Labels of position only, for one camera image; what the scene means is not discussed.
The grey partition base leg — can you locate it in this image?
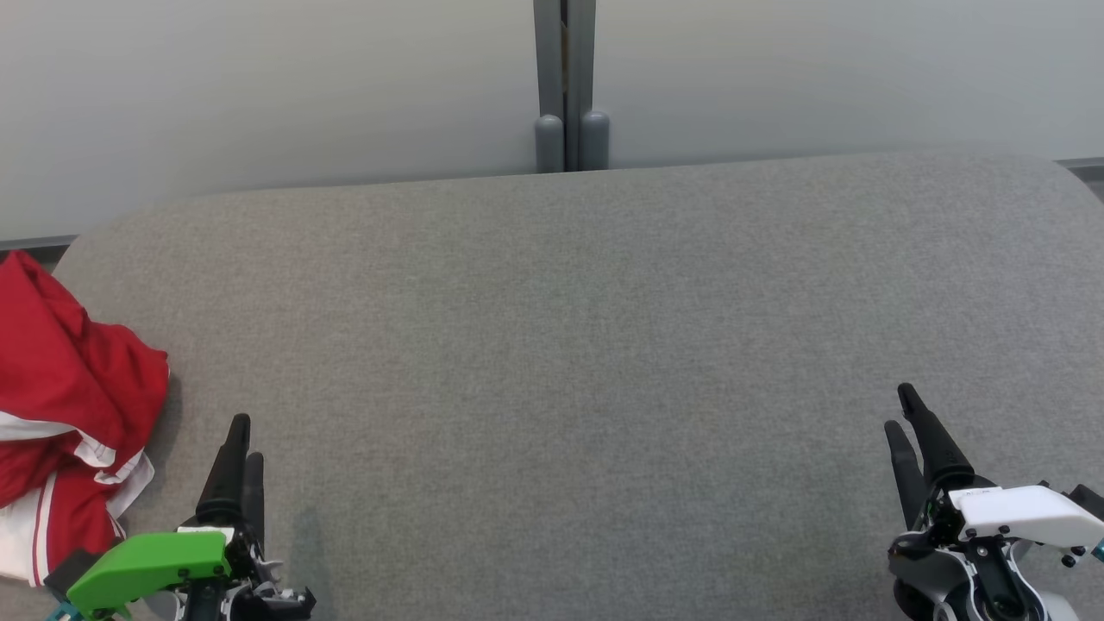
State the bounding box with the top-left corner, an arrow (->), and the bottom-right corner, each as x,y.
0,235 -> 78,270

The red white-trimmed garment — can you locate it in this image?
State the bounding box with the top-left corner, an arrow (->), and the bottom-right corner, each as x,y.
0,250 -> 171,587

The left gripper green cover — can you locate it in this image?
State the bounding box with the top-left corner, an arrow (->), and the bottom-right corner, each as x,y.
43,413 -> 317,621

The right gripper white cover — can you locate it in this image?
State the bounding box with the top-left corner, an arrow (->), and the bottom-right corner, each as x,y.
883,383 -> 1104,570

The grey partition frame post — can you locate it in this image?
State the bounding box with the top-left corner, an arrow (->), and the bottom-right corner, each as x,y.
533,0 -> 566,173
565,0 -> 611,172

